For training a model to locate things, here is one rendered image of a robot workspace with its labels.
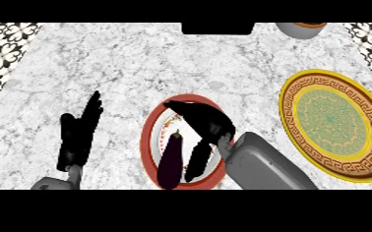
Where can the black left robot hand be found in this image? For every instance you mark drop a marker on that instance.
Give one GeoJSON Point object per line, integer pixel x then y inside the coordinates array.
{"type": "Point", "coordinates": [77, 134]}

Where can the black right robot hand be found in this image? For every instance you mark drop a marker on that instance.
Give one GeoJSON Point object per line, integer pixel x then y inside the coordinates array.
{"type": "Point", "coordinates": [206, 121]}

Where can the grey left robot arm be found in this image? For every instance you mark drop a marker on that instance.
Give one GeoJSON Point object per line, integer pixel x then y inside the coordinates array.
{"type": "Point", "coordinates": [61, 179]}

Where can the red-rimmed white plate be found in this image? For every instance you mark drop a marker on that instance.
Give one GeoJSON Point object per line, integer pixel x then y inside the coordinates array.
{"type": "Point", "coordinates": [155, 134]}

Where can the dark purple eggplant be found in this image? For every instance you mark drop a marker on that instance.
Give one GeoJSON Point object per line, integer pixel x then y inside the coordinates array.
{"type": "Point", "coordinates": [172, 162]}

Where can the yellow-rimmed green patterned plate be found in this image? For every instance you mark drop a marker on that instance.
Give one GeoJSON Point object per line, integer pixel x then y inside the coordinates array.
{"type": "Point", "coordinates": [330, 124]}

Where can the grey pot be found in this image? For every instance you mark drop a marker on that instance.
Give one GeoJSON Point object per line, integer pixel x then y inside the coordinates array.
{"type": "Point", "coordinates": [300, 29]}

